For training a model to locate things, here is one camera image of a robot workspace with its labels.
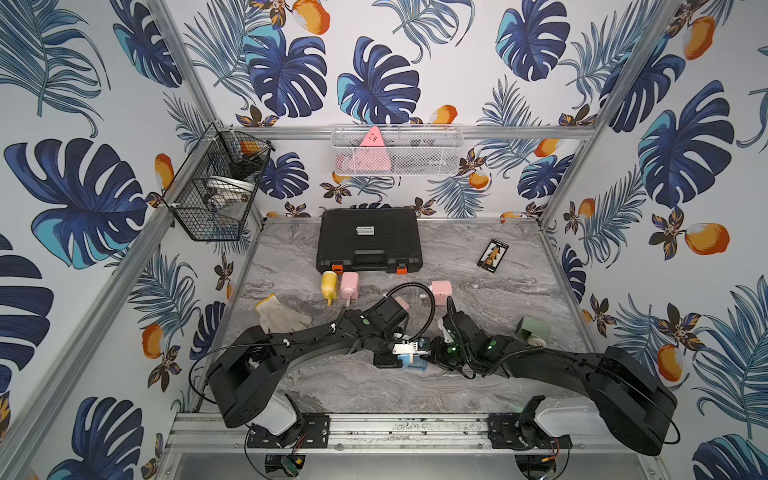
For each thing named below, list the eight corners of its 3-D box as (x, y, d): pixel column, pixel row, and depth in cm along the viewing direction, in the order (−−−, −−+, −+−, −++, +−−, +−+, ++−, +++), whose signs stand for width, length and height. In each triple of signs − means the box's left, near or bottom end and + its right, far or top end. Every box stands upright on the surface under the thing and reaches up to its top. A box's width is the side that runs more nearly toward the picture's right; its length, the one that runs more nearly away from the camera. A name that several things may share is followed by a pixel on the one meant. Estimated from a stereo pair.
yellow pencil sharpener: (322, 306, 99) (319, 295, 93) (326, 283, 104) (322, 271, 99) (337, 306, 99) (334, 295, 93) (339, 283, 104) (337, 271, 99)
